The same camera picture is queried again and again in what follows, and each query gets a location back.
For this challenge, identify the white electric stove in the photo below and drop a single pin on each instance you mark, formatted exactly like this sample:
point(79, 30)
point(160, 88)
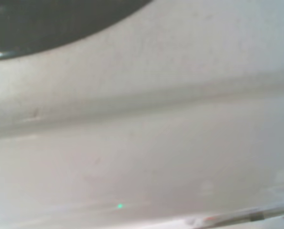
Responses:
point(156, 131)

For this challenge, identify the dark round pan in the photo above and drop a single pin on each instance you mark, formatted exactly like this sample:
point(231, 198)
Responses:
point(49, 23)

